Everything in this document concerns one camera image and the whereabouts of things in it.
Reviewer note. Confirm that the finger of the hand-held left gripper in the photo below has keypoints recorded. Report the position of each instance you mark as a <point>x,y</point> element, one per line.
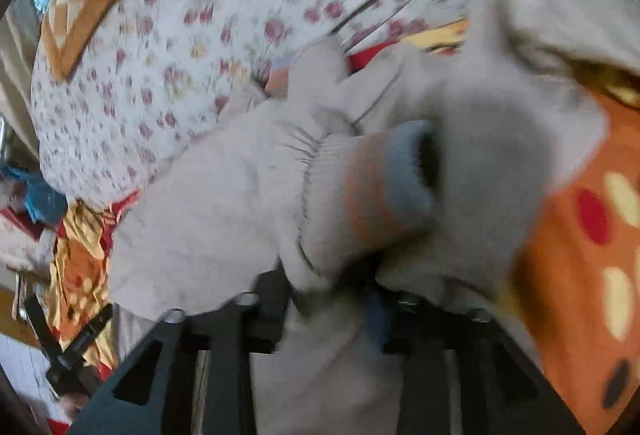
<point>42,327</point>
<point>90,330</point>

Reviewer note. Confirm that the floral bedsheet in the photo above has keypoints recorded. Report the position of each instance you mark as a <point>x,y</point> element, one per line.
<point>200,15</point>

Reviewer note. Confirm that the blue cloth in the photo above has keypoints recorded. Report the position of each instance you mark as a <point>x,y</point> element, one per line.
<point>42,202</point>

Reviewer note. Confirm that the grey sweatshirt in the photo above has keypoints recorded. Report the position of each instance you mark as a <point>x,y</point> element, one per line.
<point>210,215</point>

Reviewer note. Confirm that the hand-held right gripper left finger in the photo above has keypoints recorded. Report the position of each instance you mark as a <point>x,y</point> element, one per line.
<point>267,302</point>

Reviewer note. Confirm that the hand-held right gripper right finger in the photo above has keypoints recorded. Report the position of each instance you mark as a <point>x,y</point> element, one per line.
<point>378,322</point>

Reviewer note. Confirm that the orange red patterned blanket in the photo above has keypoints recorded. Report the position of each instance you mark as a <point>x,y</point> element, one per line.
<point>575,265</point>

